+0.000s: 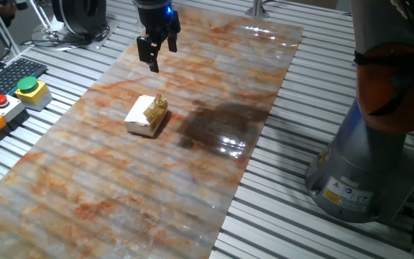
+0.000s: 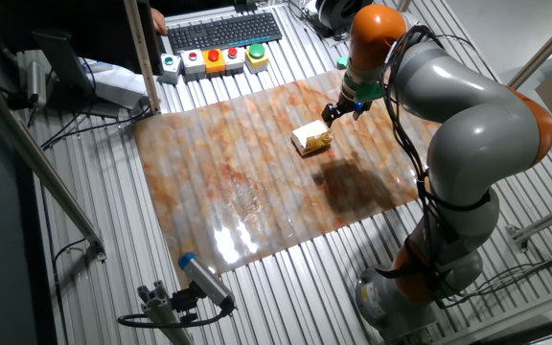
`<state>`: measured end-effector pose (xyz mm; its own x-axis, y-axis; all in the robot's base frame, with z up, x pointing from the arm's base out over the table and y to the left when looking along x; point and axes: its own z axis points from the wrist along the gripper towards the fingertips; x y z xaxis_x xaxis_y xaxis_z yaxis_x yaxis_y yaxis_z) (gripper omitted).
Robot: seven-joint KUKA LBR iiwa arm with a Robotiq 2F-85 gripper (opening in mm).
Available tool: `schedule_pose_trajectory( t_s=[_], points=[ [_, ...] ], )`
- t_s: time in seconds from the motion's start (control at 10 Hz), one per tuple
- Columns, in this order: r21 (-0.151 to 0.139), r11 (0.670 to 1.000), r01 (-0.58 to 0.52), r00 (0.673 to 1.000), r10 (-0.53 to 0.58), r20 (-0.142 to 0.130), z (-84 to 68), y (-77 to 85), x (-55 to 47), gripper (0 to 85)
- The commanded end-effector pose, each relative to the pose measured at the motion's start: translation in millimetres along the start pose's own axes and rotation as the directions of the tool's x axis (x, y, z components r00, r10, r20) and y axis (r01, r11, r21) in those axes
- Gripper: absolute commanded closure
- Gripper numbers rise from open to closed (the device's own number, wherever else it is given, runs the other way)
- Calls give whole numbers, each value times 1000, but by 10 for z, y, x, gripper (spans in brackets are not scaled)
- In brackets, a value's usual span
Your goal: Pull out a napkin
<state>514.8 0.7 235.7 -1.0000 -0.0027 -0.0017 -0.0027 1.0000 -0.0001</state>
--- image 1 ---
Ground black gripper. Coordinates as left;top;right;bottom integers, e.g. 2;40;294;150
134;0;181;73

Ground white paper napkin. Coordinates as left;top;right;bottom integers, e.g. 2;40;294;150
124;94;157;126

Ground person's hand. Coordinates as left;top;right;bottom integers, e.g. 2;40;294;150
0;1;19;21

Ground green button yellow box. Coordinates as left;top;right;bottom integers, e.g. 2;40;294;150
14;76;54;112

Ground marble pattern table mat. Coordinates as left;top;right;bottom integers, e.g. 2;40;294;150
0;3;304;259

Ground black computer keyboard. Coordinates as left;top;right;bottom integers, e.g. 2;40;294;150
0;57;49;111

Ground red button white box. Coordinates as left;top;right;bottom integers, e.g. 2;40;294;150
0;94;26;123

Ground metal base plate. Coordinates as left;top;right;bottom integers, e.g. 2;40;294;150
30;17;121;50

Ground black round ring device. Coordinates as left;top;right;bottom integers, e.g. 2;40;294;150
51;0;108;36

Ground black cable loops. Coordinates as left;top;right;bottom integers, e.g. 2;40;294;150
19;24;111;48

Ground slanted aluminium frame post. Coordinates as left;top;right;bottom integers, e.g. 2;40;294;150
0;0;22;59

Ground black strap on arm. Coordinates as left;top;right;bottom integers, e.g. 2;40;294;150
353;49;414;68

